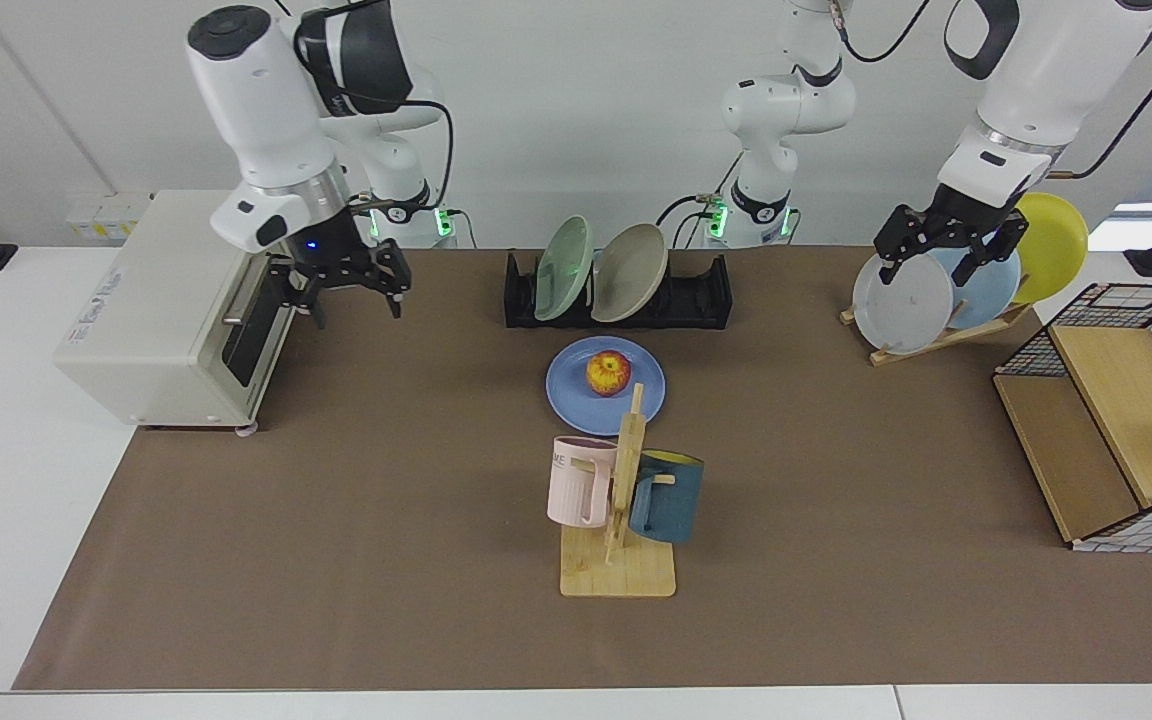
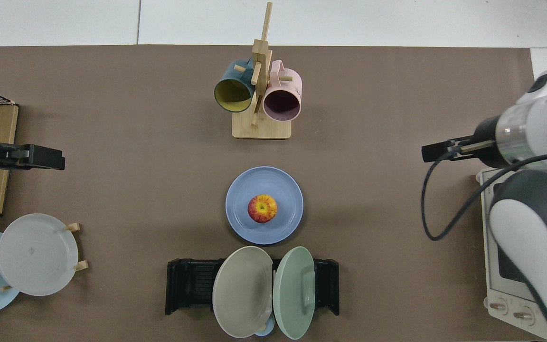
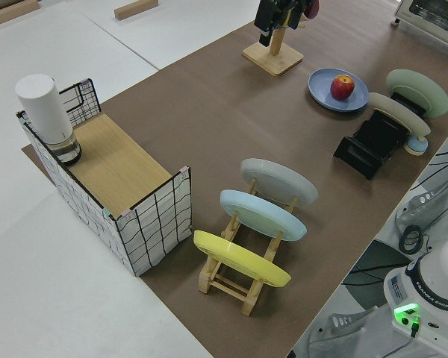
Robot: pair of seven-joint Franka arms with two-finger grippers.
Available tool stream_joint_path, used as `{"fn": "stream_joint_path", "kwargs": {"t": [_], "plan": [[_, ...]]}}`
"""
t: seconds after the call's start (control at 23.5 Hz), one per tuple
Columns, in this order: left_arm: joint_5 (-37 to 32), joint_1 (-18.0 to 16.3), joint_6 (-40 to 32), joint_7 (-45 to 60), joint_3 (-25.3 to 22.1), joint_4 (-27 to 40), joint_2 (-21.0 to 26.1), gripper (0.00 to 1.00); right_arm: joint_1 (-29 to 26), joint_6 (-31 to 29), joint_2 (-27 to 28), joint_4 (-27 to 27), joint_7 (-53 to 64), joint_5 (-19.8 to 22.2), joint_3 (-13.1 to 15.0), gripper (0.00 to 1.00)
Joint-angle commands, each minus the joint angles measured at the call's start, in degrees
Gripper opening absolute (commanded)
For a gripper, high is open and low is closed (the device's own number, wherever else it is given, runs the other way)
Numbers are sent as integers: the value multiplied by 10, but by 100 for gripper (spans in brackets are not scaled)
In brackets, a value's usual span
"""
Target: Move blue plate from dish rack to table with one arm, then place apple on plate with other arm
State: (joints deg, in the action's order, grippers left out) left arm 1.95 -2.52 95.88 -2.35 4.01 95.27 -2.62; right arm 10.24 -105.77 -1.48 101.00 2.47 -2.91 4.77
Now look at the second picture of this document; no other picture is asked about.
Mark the grey plate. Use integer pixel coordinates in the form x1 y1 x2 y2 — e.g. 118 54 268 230
0 213 79 297

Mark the wooden plate rack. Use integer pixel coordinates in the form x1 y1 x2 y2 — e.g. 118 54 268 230
0 222 89 291

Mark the dark teal cup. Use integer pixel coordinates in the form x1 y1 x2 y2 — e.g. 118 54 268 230
214 58 256 114

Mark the pink cup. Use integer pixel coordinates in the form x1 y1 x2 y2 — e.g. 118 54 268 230
262 60 302 121

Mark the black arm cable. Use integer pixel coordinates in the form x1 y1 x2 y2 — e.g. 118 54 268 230
420 146 547 242

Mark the small blue round thing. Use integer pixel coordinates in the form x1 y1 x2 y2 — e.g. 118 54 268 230
254 316 277 338

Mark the pale green plate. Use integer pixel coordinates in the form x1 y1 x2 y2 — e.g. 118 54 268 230
273 246 316 340

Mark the black dish rack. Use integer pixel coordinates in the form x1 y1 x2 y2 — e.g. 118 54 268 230
165 258 340 316

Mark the wooden cup stand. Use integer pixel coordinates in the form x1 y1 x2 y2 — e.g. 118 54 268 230
232 1 294 140

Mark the red yellow apple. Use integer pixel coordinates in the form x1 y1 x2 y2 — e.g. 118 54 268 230
247 194 278 223

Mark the pale toaster oven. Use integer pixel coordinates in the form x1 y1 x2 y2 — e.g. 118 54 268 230
475 166 547 341

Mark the beige plate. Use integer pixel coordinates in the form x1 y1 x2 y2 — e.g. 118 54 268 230
212 246 274 339

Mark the brown table cloth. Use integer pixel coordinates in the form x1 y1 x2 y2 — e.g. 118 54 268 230
0 45 547 342

